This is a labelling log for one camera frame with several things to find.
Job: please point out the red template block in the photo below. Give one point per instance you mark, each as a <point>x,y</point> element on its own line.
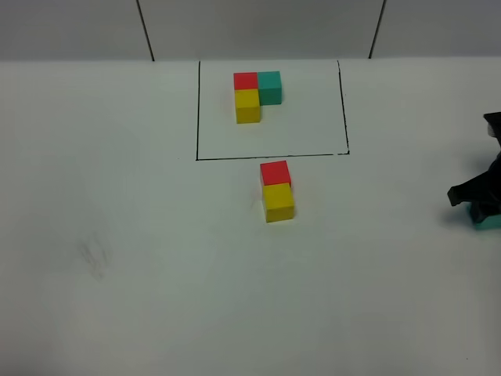
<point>245,80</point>

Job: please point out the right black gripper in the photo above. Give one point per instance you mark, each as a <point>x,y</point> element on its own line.
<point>481,192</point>

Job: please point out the green template block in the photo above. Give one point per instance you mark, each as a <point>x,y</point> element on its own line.
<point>270,88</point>

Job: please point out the yellow template block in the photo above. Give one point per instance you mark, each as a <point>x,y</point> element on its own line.
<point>247,106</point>

